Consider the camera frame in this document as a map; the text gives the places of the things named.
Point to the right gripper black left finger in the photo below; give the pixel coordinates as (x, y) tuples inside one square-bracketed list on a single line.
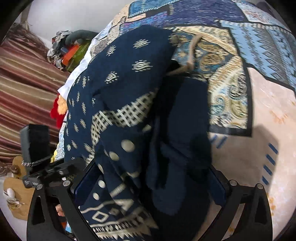
[(54, 210)]

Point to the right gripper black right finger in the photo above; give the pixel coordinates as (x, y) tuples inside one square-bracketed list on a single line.
[(255, 222)]

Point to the navy patterned hooded garment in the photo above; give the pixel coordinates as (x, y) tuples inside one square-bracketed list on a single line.
[(143, 124)]

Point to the green and orange clothes pile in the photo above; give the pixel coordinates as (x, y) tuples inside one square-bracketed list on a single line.
[(68, 48)]

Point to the yellow cloth at bed edge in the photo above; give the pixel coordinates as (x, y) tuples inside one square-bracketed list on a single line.
[(54, 156)]

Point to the tan slipper on floor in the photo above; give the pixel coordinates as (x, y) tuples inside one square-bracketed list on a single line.
[(23, 196)]

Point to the red striped curtain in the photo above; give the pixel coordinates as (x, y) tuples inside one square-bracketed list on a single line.
[(29, 85)]

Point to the blue patchwork bedspread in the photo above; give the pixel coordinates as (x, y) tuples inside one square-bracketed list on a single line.
[(247, 59)]

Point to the grey pillow behind bed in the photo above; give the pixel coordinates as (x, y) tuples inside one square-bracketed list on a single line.
[(265, 7)]

